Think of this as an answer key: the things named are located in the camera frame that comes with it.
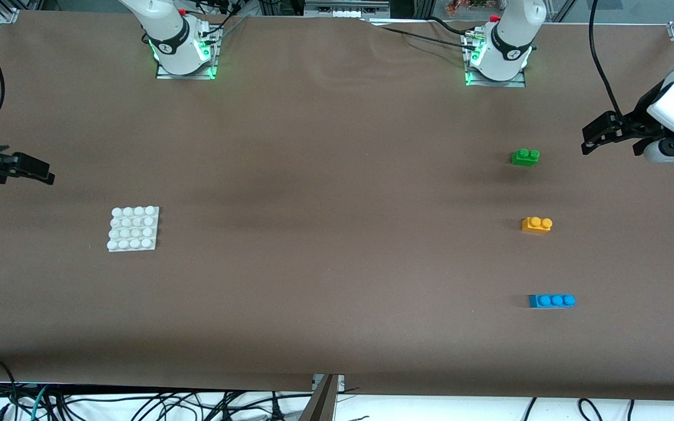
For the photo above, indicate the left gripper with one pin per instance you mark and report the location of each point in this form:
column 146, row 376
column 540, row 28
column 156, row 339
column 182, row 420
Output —
column 639, row 118

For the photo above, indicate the blue three-stud block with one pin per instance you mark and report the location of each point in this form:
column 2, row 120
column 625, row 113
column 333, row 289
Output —
column 551, row 301

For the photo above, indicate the grey metal equipment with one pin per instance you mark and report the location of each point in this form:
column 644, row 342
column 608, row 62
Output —
column 343, row 9

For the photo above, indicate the yellow two-stud block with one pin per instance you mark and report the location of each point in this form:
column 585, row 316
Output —
column 537, row 225

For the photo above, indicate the orange object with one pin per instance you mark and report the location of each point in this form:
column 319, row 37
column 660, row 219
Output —
column 460, row 7

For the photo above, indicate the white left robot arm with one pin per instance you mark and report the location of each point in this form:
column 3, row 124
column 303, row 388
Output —
column 512, row 35

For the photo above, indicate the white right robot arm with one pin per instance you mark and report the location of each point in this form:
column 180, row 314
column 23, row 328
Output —
column 167, row 35

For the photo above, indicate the green two-stud block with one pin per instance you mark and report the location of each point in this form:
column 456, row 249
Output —
column 525, row 158

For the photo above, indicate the aluminium frame post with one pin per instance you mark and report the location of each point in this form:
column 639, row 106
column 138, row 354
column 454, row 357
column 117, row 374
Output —
column 319, row 403

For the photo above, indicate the brown table cover sheet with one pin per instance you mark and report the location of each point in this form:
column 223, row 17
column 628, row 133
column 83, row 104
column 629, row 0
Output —
column 337, row 204

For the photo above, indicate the white studded base plate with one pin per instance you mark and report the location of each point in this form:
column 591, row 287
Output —
column 132, row 229

